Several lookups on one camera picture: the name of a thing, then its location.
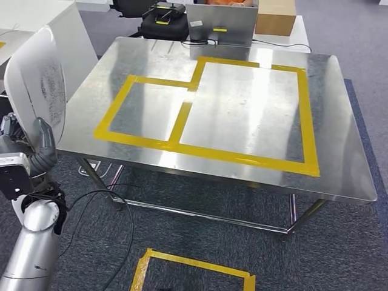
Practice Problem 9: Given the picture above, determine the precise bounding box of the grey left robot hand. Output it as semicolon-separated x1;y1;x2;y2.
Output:
0;113;58;161

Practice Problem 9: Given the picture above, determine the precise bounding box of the white plastic car part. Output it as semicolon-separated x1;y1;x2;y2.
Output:
3;24;66;152

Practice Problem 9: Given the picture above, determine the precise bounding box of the stainless steel workbench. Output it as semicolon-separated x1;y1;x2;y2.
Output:
57;36;378;238

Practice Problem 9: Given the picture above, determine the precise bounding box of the white power strip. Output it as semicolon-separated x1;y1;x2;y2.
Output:
78;159;113;180

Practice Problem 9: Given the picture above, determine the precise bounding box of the black office chair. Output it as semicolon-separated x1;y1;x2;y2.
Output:
110;0;159;19

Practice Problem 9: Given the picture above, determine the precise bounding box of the black carry case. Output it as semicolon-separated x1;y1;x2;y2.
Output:
140;2;189;41

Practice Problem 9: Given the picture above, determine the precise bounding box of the yellow floor tape square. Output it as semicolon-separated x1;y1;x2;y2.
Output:
130;248;256;291

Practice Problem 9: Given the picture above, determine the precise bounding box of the cardboard box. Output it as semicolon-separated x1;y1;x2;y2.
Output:
255;0;297;37

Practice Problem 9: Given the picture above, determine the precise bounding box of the white desk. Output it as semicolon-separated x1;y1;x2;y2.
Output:
253;15;312;54

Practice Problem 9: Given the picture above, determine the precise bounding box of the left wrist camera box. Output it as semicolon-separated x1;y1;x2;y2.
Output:
0;152;34;201

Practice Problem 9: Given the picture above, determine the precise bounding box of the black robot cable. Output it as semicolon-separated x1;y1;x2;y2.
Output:
59;184;134;291

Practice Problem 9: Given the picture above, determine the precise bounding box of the black desk cable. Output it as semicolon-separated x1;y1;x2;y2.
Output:
253;39;313;54

